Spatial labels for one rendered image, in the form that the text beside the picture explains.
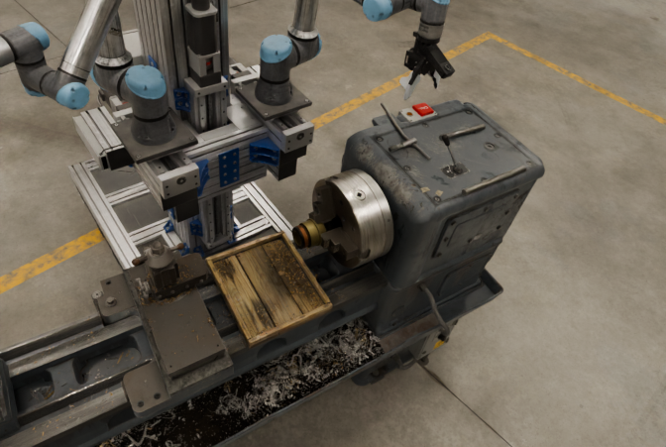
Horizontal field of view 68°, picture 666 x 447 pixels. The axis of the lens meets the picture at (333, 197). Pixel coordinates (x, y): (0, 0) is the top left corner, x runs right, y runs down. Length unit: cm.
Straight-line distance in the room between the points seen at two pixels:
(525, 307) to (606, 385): 53
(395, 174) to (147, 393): 97
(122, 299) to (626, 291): 286
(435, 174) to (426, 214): 18
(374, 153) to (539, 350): 169
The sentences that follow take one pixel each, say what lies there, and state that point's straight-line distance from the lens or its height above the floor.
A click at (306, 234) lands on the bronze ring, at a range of 156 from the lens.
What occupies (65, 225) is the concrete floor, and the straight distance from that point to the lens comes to 322.
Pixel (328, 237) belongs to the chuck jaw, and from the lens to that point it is 158.
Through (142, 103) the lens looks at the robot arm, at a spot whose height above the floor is 132.
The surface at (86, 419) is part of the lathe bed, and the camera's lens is 160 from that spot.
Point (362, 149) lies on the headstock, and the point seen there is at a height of 124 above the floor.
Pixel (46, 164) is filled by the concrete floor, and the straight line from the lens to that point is 364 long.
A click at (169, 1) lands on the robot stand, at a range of 180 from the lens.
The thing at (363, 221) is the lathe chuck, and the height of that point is 120.
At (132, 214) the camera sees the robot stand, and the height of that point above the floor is 21.
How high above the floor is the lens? 230
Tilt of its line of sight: 45 degrees down
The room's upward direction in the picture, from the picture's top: 10 degrees clockwise
